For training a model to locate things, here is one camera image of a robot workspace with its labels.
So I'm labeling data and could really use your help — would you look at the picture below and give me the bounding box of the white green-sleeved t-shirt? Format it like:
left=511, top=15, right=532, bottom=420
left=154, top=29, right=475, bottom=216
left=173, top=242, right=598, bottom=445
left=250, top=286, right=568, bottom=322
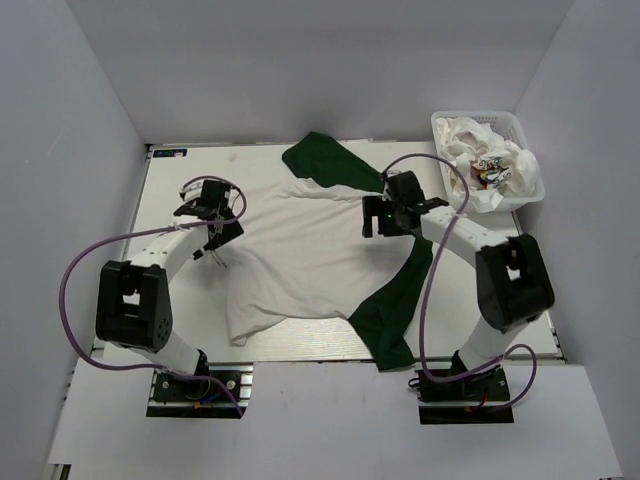
left=216, top=132, right=433, bottom=371

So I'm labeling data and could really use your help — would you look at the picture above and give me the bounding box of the white printed t-shirt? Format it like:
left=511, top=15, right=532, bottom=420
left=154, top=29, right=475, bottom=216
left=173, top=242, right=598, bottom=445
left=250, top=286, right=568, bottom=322
left=432, top=115, right=544, bottom=214

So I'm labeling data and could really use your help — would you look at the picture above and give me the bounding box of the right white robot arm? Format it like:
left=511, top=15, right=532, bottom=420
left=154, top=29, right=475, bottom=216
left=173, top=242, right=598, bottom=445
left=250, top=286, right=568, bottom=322
left=362, top=172, right=555, bottom=399

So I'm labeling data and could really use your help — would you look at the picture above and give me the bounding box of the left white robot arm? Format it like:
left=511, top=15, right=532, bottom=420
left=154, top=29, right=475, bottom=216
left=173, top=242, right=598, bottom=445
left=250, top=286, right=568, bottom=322
left=95, top=176, right=244, bottom=399

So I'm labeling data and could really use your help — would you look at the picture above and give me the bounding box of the blue table label sticker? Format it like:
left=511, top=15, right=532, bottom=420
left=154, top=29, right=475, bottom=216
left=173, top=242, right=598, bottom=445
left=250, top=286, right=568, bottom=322
left=152, top=148, right=188, bottom=158

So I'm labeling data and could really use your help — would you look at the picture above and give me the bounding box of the white plastic basket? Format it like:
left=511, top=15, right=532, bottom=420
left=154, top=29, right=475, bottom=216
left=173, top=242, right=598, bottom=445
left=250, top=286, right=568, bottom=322
left=430, top=109, right=546, bottom=214

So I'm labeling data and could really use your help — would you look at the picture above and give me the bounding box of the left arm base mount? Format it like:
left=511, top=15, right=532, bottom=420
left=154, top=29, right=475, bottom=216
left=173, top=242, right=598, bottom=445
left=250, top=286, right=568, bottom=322
left=146, top=364, right=254, bottom=419

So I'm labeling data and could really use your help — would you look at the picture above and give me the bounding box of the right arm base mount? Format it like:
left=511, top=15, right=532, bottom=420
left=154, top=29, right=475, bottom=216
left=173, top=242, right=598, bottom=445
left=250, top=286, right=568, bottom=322
left=408, top=366, right=514, bottom=425

